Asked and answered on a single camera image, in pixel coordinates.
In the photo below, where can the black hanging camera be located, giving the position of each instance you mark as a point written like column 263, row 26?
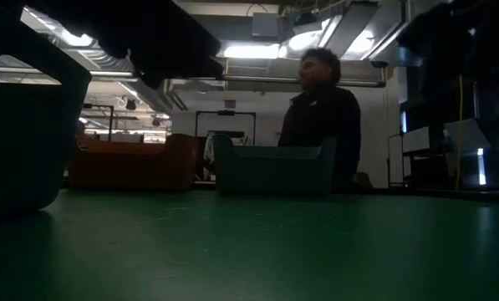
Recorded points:
column 130, row 104

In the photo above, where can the lit white strip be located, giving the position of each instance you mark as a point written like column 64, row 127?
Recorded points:
column 481, row 167

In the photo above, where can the black dome camera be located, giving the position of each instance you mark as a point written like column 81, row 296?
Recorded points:
column 379, row 64

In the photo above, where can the grey ceiling box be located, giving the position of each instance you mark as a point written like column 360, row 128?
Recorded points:
column 265, row 25

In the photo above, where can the teal plastic basket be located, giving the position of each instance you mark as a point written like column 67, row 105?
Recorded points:
column 274, row 171

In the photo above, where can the long silver ceiling pipe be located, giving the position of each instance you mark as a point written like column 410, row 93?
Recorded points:
column 337, row 81

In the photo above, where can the green table mat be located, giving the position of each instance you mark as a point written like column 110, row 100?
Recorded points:
column 249, row 251

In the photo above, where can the rectangular metal air duct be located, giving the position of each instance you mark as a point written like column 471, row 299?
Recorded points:
column 349, row 29

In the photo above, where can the white cloth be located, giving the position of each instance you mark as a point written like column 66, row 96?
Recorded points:
column 209, row 152

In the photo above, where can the orange plastic basket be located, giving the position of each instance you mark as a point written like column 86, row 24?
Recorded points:
column 132, row 167

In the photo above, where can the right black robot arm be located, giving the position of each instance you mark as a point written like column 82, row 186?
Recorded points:
column 462, row 37

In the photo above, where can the white cabinet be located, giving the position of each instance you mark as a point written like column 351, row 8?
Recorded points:
column 414, row 140

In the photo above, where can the grey wall plate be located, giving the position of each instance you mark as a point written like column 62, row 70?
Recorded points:
column 230, row 104

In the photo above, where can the grey-blue plastic basket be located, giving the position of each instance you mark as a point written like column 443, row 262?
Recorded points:
column 23, row 146

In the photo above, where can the black background gantry frame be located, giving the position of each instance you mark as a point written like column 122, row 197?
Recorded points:
column 226, row 113

